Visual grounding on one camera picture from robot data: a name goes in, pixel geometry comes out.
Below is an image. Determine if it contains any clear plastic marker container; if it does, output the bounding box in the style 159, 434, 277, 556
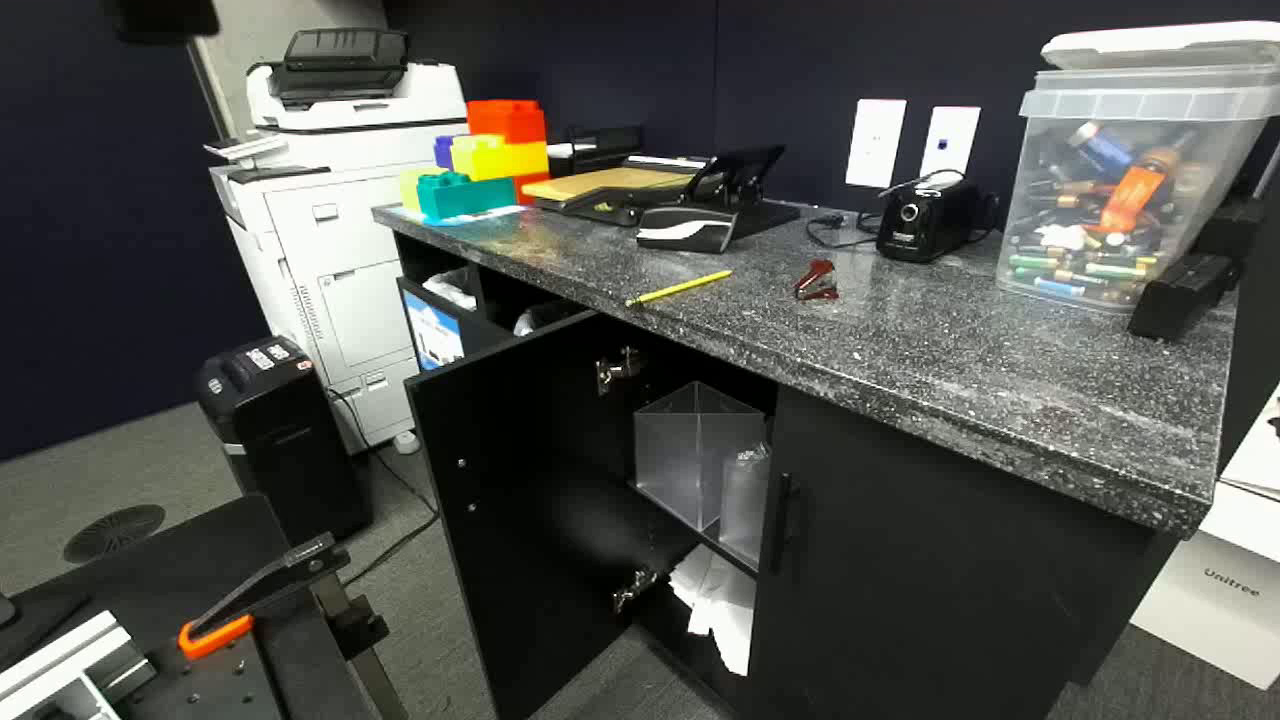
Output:
996, 68, 1280, 312

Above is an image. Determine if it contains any black floor cable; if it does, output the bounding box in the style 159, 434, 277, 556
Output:
334, 444, 442, 593

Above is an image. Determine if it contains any wooden paper cutter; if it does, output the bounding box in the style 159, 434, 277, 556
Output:
517, 161, 702, 220

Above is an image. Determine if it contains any aluminium extrusion frame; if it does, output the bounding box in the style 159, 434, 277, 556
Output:
0, 608, 159, 720

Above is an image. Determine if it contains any white office printer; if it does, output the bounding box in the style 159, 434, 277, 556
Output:
202, 24, 471, 455

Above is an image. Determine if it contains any black paper shredder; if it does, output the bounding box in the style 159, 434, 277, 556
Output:
192, 337, 372, 544

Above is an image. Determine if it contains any green plastic block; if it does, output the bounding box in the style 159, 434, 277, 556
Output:
409, 167, 525, 226

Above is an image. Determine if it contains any white cardboard box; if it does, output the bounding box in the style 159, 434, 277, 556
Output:
1128, 384, 1280, 690

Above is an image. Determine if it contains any black cabinet with granite top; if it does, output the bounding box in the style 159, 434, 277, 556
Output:
372, 196, 1245, 720

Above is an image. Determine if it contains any black clamp with orange tip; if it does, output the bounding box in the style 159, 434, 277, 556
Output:
173, 529, 392, 668

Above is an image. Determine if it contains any crumpled white paper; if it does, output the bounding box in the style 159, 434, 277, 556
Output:
665, 540, 761, 679

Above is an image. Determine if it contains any white container lid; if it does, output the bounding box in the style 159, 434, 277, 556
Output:
1034, 15, 1280, 76

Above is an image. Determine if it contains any black cabinet door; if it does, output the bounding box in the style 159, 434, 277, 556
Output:
403, 307, 609, 720

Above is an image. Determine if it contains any colourful toy block stack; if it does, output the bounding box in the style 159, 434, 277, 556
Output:
465, 95, 550, 148

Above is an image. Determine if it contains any yellow pencil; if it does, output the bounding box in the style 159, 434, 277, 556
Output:
620, 265, 734, 312

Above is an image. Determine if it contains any white wall plate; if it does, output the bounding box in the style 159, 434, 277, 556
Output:
916, 102, 985, 183
839, 95, 912, 190

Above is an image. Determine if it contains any yellow plastic bin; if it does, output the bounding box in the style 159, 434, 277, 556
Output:
447, 131, 550, 186

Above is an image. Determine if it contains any black sharpener power cable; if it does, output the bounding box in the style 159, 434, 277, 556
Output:
798, 206, 883, 251

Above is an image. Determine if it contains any clear plastic box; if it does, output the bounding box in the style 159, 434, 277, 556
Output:
627, 377, 775, 537

